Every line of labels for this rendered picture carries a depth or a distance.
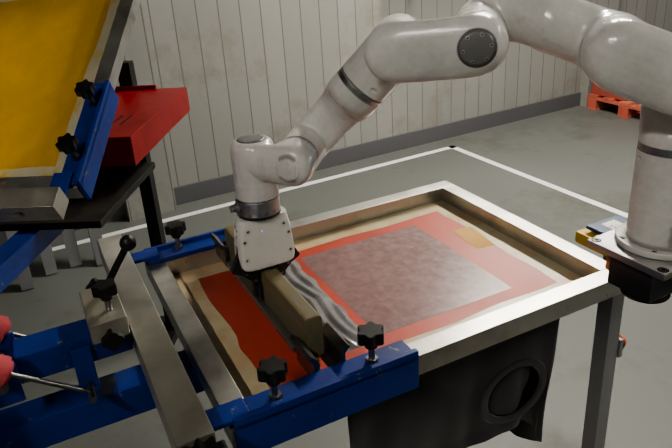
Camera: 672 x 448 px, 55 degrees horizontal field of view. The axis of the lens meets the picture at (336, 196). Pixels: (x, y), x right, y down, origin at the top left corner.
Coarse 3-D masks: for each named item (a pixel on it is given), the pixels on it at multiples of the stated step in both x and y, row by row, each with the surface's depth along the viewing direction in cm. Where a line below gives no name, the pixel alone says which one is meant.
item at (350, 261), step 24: (432, 216) 156; (336, 240) 148; (360, 240) 147; (384, 240) 146; (408, 240) 145; (432, 240) 145; (456, 240) 144; (312, 264) 138; (336, 264) 137; (360, 264) 136; (384, 264) 136; (408, 264) 135; (216, 288) 131; (240, 288) 130; (336, 288) 128; (240, 312) 122
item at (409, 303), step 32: (448, 256) 137; (480, 256) 136; (512, 256) 136; (352, 288) 128; (384, 288) 127; (416, 288) 126; (448, 288) 125; (480, 288) 125; (512, 288) 124; (256, 320) 119; (352, 320) 117; (384, 320) 117; (416, 320) 116; (448, 320) 115; (256, 352) 110; (288, 352) 110; (352, 352) 108
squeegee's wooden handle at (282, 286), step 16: (272, 272) 114; (272, 288) 111; (288, 288) 109; (272, 304) 114; (288, 304) 105; (304, 304) 104; (288, 320) 107; (304, 320) 100; (320, 320) 101; (304, 336) 101; (320, 336) 102; (320, 352) 103
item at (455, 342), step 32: (416, 192) 162; (448, 192) 162; (320, 224) 150; (352, 224) 155; (512, 224) 142; (192, 256) 138; (576, 256) 127; (160, 288) 125; (576, 288) 116; (608, 288) 118; (192, 320) 114; (480, 320) 109; (512, 320) 108; (544, 320) 112; (192, 352) 105; (448, 352) 104; (224, 384) 97
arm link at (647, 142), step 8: (640, 112) 94; (648, 112) 92; (656, 112) 91; (640, 120) 94; (648, 120) 92; (656, 120) 91; (664, 120) 90; (640, 128) 94; (648, 128) 92; (656, 128) 91; (664, 128) 90; (640, 136) 94; (648, 136) 92; (656, 136) 91; (664, 136) 90; (640, 144) 94; (648, 144) 92; (656, 144) 91; (664, 144) 90; (648, 152) 92; (656, 152) 91; (664, 152) 90
